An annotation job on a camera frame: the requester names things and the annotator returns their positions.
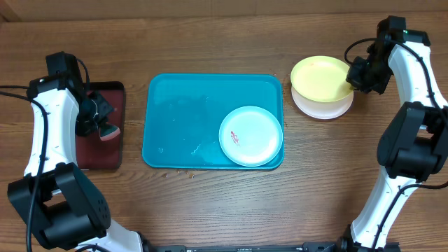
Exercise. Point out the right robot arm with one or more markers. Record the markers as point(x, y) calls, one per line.
point(414, 145)

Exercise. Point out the red and green sponge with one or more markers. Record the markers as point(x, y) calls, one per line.
point(108, 132)

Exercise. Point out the dark red small tray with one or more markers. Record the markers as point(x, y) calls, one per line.
point(91, 152)

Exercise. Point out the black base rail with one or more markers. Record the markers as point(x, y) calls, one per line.
point(320, 246)

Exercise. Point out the teal plastic tray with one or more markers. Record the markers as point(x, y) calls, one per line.
point(185, 110)

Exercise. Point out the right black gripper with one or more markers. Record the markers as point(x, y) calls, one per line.
point(356, 77)

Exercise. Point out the yellow-green plate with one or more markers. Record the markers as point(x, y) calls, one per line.
point(321, 79)

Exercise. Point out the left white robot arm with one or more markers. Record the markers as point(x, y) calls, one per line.
point(58, 203)

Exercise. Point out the white plate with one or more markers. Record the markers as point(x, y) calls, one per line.
point(322, 110)

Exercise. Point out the light blue plate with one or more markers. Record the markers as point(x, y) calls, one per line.
point(250, 136)

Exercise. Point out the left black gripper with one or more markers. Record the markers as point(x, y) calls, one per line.
point(106, 107)

